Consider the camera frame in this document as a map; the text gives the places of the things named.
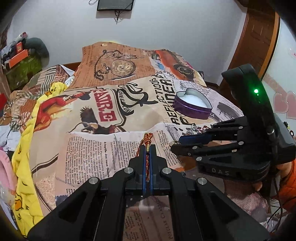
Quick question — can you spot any pink cloth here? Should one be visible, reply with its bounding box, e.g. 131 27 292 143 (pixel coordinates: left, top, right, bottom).
0 149 18 195

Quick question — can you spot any right hand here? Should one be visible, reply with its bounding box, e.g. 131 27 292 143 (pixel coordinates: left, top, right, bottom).
276 160 295 179

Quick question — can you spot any newspaper print bed quilt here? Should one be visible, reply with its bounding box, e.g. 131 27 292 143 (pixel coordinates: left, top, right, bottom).
0 41 246 241

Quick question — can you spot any brown wooden door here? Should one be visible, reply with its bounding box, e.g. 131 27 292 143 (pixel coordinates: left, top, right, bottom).
228 9 280 78

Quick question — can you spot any red braided bracelet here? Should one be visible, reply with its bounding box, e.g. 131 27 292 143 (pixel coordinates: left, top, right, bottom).
135 132 155 182

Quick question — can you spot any purple heart-shaped tin box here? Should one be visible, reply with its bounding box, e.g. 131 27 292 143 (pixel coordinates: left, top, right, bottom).
173 88 213 120

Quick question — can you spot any orange box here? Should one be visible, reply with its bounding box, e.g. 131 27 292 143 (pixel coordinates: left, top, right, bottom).
9 49 29 68

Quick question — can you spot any yellow cartoon blanket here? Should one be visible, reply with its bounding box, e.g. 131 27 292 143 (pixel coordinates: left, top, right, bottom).
11 82 67 237

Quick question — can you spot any white sliding wardrobe door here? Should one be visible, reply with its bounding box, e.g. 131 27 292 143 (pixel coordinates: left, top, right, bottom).
262 20 296 134

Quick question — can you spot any green patterned cabinet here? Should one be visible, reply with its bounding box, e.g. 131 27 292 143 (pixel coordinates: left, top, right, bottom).
6 55 42 91

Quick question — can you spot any small black wall monitor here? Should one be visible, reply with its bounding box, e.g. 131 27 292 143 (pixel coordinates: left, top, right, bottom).
97 0 134 11

